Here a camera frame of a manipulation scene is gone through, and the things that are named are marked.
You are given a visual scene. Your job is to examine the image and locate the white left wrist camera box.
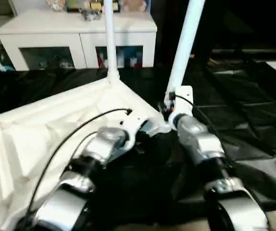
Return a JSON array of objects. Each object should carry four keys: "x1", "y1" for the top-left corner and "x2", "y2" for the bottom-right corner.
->
[{"x1": 120, "y1": 115, "x2": 151, "y2": 144}]

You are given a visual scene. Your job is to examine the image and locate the black plastic mat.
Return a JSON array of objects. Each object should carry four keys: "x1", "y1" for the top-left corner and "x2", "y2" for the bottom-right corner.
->
[{"x1": 0, "y1": 60, "x2": 276, "y2": 227}]

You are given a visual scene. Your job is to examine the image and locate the white plastic table leg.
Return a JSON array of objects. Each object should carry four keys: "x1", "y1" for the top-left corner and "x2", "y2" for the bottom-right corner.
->
[
  {"x1": 165, "y1": 0, "x2": 206, "y2": 104},
  {"x1": 102, "y1": 0, "x2": 120, "y2": 83}
]

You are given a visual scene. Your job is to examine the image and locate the white cabinet with glass doors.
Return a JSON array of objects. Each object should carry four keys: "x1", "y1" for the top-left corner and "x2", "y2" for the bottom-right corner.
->
[{"x1": 0, "y1": 7, "x2": 158, "y2": 71}]

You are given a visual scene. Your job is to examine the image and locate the small dark grey bundle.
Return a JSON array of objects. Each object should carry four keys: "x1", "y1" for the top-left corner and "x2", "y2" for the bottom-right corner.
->
[{"x1": 82, "y1": 10, "x2": 103, "y2": 21}]

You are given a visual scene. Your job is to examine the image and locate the white plastic table top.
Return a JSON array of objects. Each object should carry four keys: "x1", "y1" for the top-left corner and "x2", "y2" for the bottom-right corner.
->
[{"x1": 0, "y1": 76, "x2": 172, "y2": 231}]

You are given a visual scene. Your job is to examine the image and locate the beige plush toy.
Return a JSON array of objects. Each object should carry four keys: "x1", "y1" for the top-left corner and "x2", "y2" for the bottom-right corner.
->
[{"x1": 122, "y1": 0, "x2": 148, "y2": 13}]

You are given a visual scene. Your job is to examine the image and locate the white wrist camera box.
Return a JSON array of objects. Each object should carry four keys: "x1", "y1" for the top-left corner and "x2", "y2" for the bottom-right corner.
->
[
  {"x1": 120, "y1": 115, "x2": 151, "y2": 144},
  {"x1": 164, "y1": 85, "x2": 194, "y2": 128}
]

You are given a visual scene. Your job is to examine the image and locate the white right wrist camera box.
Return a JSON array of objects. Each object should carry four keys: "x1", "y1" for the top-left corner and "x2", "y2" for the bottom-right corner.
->
[{"x1": 164, "y1": 85, "x2": 194, "y2": 128}]

